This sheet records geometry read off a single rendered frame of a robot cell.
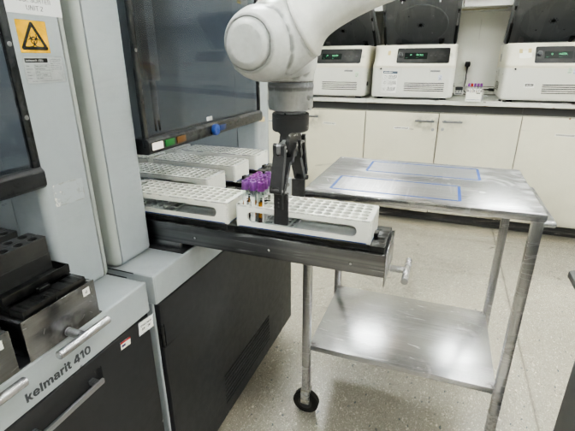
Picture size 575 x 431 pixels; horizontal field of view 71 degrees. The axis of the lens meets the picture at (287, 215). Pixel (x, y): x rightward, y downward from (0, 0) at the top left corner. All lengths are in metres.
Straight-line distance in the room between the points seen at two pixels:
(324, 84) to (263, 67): 2.60
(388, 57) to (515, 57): 0.79
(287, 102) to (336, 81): 2.39
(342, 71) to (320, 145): 0.58
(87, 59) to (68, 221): 0.30
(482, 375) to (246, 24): 1.17
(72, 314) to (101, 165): 0.30
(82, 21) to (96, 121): 0.17
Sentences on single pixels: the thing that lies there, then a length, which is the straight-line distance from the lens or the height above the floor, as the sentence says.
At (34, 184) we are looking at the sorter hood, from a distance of 0.76.
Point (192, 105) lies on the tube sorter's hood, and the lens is 1.10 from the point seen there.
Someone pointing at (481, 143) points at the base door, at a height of 0.62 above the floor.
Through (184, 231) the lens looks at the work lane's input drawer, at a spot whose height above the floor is 0.79.
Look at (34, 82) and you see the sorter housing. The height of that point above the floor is 1.12.
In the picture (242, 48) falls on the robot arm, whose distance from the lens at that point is 0.62.
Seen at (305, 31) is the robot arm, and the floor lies 1.20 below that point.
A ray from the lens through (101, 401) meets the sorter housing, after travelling 0.90.
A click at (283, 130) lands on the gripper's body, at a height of 1.03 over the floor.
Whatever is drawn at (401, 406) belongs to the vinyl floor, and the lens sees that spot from 1.66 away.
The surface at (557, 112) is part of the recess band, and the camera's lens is 3.21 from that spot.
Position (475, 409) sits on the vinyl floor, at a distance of 1.73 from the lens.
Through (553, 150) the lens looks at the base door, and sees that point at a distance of 3.20.
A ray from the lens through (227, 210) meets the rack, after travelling 0.91.
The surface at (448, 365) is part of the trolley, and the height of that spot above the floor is 0.28.
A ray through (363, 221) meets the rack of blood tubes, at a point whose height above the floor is 0.86.
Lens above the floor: 1.16
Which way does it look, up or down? 21 degrees down
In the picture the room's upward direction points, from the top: straight up
